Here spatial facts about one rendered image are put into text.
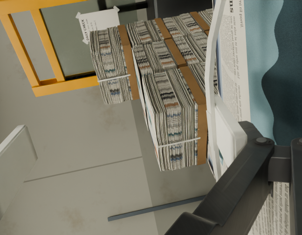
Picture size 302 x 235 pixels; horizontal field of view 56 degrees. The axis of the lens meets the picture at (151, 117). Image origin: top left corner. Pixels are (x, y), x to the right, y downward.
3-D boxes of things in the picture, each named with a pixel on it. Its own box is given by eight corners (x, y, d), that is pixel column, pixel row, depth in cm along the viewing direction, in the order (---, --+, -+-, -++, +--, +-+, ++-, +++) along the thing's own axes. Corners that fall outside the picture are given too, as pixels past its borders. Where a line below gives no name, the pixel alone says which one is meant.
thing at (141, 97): (149, 131, 155) (147, 131, 155) (141, 101, 177) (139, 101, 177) (140, 72, 131) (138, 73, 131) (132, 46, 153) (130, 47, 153)
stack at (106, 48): (298, 68, 186) (104, 107, 177) (275, 48, 208) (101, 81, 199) (314, 10, 161) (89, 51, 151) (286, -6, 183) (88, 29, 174)
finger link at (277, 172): (258, 164, 13) (324, 156, 13) (230, 121, 18) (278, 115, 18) (258, 190, 14) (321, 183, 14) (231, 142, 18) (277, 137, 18)
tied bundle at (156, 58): (189, 123, 157) (149, 131, 155) (176, 93, 179) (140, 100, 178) (188, 63, 133) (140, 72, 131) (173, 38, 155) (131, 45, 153)
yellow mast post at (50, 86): (256, 54, 238) (35, 97, 225) (251, 50, 245) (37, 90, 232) (257, 44, 232) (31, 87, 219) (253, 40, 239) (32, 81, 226)
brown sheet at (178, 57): (188, 122, 157) (181, 124, 157) (175, 94, 179) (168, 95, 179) (186, 62, 133) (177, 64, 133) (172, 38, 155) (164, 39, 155)
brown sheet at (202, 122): (205, 163, 135) (197, 165, 135) (188, 124, 157) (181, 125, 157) (208, 102, 110) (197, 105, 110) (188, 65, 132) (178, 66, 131)
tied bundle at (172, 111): (207, 163, 136) (160, 174, 134) (189, 123, 157) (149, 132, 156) (210, 103, 110) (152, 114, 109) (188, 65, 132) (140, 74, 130)
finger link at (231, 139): (233, 136, 14) (247, 134, 14) (208, 94, 21) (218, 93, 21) (234, 184, 16) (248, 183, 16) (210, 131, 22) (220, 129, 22)
